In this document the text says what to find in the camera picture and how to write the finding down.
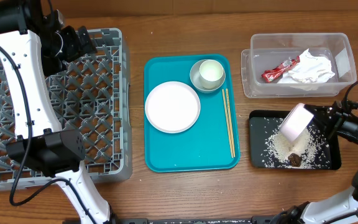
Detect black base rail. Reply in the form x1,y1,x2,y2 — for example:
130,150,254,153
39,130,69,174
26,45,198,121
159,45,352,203
62,216,279,224

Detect white rice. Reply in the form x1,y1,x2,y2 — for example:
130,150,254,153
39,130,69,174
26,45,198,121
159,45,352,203
255,117,331,169

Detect teal serving tray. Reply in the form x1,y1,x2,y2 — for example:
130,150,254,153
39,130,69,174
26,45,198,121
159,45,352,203
144,54,240,172

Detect black tray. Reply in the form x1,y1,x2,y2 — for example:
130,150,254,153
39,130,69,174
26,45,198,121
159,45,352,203
249,110,342,170

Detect white cup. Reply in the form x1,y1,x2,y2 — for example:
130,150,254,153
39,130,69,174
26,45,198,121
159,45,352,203
199,59,224,90

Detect grey saucer bowl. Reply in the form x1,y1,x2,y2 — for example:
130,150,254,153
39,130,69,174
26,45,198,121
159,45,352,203
190,59,226,93

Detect white napkin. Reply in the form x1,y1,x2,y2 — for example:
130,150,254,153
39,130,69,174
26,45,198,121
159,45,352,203
278,49,335,84

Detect small white bowl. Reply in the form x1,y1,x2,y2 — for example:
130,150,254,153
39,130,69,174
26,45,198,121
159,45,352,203
279,103,314,142

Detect brown food scrap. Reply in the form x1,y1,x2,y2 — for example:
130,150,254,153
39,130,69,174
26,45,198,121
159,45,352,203
288,153,302,167

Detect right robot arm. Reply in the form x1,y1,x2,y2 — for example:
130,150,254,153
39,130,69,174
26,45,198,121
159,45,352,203
270,101,358,223

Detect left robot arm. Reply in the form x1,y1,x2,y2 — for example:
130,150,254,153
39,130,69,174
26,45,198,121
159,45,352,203
0,1,116,223

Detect grey plastic dish rack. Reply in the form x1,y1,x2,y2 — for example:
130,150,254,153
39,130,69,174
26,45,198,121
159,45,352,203
0,28,132,191

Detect red snack wrapper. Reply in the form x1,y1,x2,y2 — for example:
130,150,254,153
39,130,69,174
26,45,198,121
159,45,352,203
261,56,300,83

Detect large white plate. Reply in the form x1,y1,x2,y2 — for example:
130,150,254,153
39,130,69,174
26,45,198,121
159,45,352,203
145,81,201,134

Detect clear plastic bin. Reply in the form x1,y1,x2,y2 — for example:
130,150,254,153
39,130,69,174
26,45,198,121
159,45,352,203
241,33,357,98

